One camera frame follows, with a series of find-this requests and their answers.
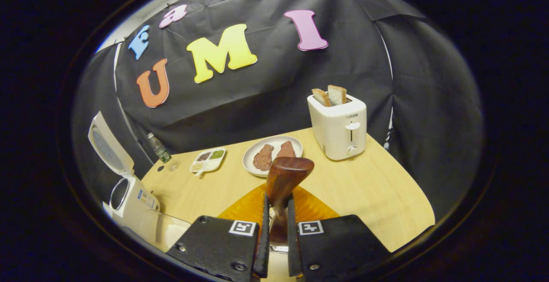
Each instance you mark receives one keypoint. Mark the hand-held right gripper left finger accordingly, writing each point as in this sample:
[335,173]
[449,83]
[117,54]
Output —
[261,239]

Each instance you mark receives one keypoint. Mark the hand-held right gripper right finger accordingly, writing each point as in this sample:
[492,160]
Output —
[292,239]

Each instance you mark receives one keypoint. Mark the white rice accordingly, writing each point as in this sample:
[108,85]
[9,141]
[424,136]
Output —
[176,235]

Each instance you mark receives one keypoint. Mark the white rice cooker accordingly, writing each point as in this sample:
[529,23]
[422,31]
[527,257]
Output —
[133,207]

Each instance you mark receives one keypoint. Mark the clear plastic rice box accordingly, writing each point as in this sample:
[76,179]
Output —
[163,222]

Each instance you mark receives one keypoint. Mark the white round plate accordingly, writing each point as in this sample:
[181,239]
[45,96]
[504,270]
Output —
[257,175]

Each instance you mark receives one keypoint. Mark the brown meat piece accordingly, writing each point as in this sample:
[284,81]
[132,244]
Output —
[263,157]
[286,150]

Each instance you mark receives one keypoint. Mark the white divided condiment dish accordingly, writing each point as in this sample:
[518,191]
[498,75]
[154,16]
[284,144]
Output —
[208,160]

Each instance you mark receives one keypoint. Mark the white toaster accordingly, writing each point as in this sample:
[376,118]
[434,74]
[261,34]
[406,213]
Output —
[334,132]

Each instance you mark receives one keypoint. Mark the clear plastic water bottle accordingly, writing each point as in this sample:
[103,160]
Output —
[159,149]

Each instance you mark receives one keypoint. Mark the toasted bread slice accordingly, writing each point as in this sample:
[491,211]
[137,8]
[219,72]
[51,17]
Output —
[321,97]
[337,94]

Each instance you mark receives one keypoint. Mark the black backdrop cloth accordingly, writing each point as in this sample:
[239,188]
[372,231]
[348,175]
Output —
[266,89]

